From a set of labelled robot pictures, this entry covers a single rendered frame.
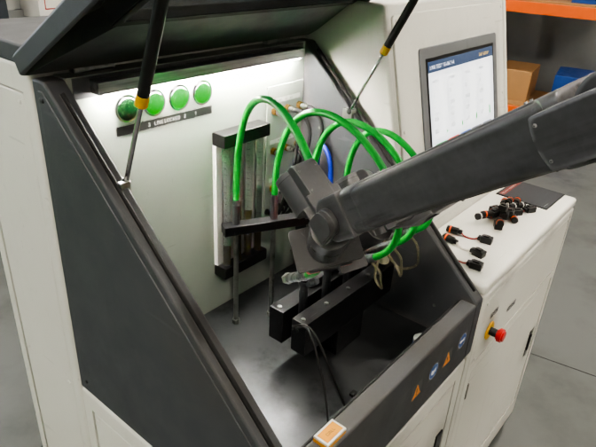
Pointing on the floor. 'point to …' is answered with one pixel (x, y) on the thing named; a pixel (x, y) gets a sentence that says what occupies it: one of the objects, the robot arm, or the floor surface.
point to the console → (498, 409)
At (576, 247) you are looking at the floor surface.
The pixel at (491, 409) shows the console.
